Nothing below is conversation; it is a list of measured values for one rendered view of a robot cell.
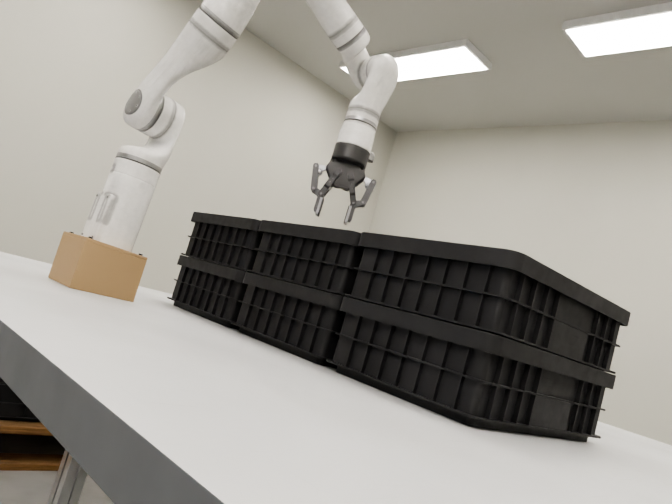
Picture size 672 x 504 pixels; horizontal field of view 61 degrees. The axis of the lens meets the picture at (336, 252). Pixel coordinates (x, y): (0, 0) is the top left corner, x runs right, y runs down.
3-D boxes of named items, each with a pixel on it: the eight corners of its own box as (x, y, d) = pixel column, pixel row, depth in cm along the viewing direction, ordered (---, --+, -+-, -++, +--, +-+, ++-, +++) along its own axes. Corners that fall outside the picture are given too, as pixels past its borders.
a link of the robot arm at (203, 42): (191, 0, 111) (226, 28, 119) (113, 109, 117) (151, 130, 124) (208, 16, 106) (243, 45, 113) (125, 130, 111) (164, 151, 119)
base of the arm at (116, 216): (97, 240, 108) (128, 157, 110) (76, 235, 114) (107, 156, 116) (139, 255, 114) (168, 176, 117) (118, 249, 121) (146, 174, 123)
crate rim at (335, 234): (353, 244, 94) (356, 230, 94) (254, 230, 116) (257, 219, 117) (483, 298, 120) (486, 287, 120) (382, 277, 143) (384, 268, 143)
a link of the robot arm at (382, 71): (387, 130, 117) (363, 134, 124) (408, 61, 118) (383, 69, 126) (360, 115, 113) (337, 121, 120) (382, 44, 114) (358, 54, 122)
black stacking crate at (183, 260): (224, 327, 114) (242, 270, 116) (161, 301, 137) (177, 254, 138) (359, 357, 140) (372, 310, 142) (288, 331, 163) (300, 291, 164)
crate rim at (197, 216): (254, 230, 116) (257, 219, 117) (187, 220, 139) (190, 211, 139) (382, 277, 143) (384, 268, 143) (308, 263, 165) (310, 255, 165)
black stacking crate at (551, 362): (472, 430, 69) (496, 334, 71) (318, 366, 92) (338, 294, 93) (603, 446, 95) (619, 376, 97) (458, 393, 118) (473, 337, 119)
